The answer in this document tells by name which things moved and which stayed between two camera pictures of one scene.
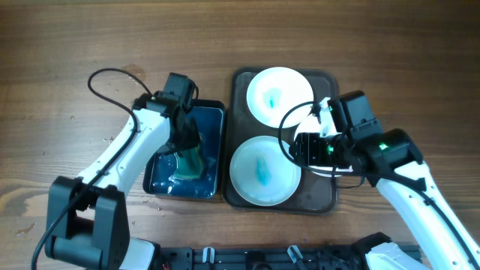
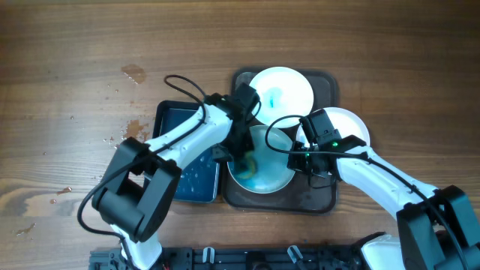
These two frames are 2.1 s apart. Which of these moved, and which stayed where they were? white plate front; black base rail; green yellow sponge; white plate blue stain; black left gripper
Moved: black left gripper; green yellow sponge; white plate front
Stayed: white plate blue stain; black base rail
